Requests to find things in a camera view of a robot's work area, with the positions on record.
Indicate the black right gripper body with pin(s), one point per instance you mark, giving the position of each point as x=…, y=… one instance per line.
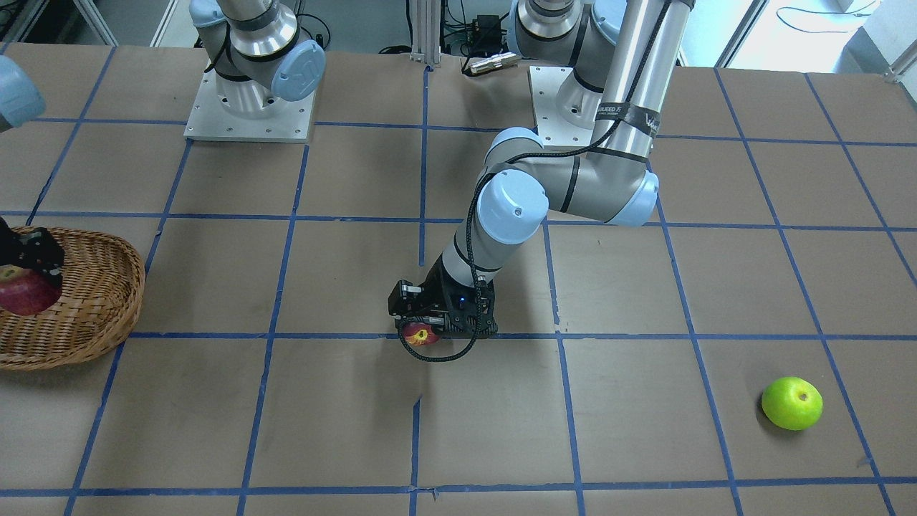
x=30, y=252

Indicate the dark red apple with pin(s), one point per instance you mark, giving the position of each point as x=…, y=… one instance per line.
x=419, y=334

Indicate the green apple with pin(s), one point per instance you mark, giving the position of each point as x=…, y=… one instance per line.
x=792, y=404

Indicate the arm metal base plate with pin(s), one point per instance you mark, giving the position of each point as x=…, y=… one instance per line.
x=564, y=109
x=245, y=112

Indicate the oval wicker basket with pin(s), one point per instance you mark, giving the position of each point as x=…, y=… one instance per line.
x=102, y=288

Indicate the red yellow apple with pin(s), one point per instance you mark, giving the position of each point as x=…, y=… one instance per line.
x=25, y=291

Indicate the aluminium frame post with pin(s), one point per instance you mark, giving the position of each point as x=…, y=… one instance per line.
x=426, y=30

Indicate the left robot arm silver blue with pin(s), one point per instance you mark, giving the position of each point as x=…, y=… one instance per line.
x=621, y=55

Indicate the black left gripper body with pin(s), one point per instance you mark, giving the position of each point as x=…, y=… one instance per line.
x=435, y=289

